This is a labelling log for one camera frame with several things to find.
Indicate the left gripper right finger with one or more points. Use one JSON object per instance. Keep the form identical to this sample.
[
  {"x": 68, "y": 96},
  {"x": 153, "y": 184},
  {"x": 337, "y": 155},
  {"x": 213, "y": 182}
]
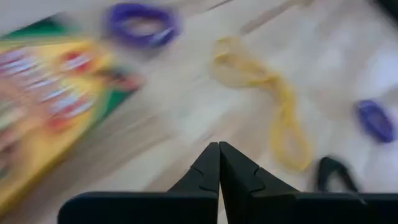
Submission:
[{"x": 264, "y": 205}]

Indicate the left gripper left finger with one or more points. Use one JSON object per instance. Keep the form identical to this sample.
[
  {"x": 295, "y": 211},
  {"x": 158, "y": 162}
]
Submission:
[{"x": 186, "y": 205}]

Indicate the black spiral wrist coil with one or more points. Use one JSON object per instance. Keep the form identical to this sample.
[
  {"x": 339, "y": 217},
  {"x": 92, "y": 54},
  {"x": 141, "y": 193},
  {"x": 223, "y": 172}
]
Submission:
[{"x": 329, "y": 161}]

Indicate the purple spiral wrist coil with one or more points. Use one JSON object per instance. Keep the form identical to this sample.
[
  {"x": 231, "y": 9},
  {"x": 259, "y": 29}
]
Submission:
[
  {"x": 373, "y": 121},
  {"x": 140, "y": 43}
]

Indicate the yellow Crayola crayon box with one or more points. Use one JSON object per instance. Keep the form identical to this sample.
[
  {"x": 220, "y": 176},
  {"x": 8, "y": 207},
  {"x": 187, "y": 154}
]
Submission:
[{"x": 46, "y": 109}]

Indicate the yellow rubber band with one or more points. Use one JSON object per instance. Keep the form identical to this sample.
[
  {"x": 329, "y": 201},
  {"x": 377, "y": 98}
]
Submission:
[{"x": 236, "y": 65}]

